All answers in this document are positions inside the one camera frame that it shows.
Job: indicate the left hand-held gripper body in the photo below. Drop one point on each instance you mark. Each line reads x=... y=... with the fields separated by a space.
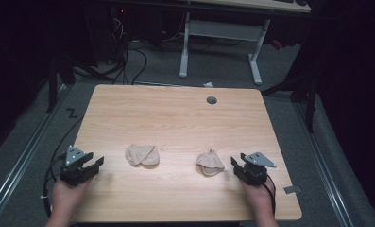
x=76 y=171

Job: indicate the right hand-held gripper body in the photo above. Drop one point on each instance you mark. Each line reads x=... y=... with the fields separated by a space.
x=252 y=171

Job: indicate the person's left hand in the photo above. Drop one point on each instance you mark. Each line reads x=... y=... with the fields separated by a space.
x=67 y=195

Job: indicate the person's right hand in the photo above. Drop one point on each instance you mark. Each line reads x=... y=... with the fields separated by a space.
x=258 y=197

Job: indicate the beige sock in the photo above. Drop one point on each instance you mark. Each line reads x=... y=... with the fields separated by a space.
x=142 y=154
x=210 y=163

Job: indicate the grey tape piece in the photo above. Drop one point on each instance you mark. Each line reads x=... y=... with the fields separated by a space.
x=292 y=189

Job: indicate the round dark table grommet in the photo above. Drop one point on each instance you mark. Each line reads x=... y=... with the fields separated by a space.
x=211 y=100

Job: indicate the small white paper scrap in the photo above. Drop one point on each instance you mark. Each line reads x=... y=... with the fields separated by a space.
x=208 y=84

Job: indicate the black metal stand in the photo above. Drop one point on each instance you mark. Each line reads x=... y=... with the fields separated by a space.
x=304 y=91
x=53 y=78

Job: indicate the small red object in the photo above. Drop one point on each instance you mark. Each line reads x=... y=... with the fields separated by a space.
x=276 y=44

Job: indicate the metal floor rail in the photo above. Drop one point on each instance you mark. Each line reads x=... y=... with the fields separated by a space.
x=325 y=167
x=21 y=159

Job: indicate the white metal frame desk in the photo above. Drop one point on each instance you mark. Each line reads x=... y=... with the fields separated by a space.
x=223 y=30

